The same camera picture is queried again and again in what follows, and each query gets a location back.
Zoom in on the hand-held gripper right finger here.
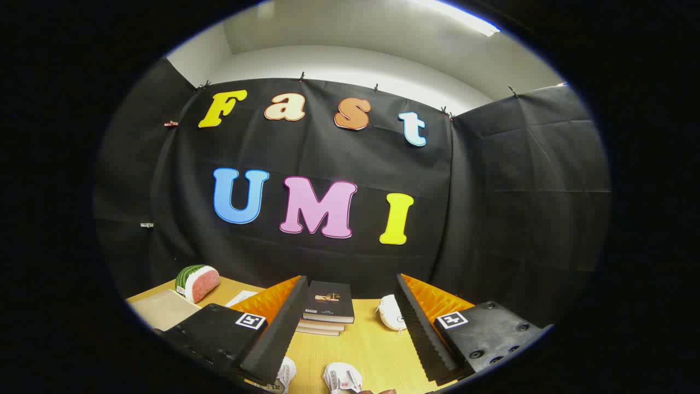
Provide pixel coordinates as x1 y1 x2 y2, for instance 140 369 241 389
395 274 553 386

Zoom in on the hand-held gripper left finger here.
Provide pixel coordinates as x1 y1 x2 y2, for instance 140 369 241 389
156 275 310 386

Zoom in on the white canvas shoe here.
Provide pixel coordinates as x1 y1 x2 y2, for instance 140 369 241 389
323 362 364 394
262 357 297 393

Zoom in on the cream fabric storage box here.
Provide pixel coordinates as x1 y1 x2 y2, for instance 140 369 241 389
130 289 202 332

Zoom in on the white plush pouch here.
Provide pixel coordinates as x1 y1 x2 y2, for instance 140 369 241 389
375 294 407 333

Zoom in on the white portrait cover book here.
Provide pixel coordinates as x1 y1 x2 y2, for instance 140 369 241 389
225 290 259 308

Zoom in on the black cover book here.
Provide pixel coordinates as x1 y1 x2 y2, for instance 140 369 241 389
302 281 355 324

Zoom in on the watermelon slice plush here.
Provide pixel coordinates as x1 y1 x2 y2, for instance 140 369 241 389
174 265 220 304

